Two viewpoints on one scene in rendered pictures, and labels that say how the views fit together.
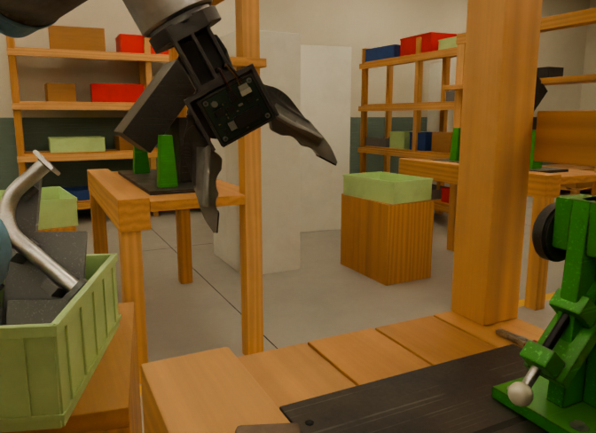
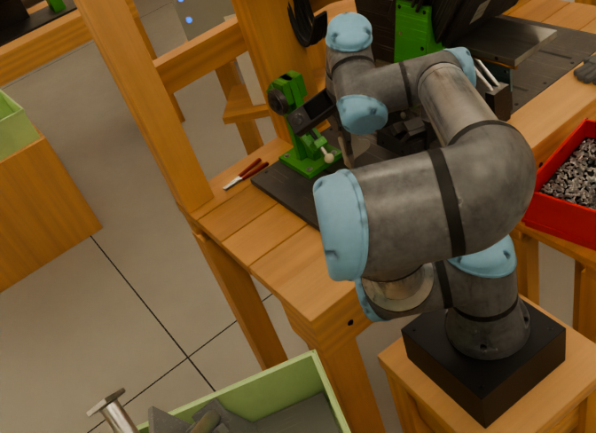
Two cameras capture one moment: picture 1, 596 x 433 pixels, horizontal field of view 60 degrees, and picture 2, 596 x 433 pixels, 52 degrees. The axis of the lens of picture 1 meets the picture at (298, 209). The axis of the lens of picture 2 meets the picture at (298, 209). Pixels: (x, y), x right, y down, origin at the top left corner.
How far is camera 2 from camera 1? 143 cm
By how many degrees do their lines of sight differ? 82
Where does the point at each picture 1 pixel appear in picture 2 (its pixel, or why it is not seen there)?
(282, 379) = (300, 260)
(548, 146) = (168, 85)
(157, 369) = (316, 308)
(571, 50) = not seen: outside the picture
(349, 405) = not seen: hidden behind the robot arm
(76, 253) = (171, 421)
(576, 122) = (176, 63)
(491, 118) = (159, 87)
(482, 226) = (185, 149)
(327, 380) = (296, 242)
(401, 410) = not seen: hidden behind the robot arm
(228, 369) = (307, 275)
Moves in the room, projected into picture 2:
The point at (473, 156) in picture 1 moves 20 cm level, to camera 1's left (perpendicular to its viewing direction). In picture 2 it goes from (157, 117) to (156, 158)
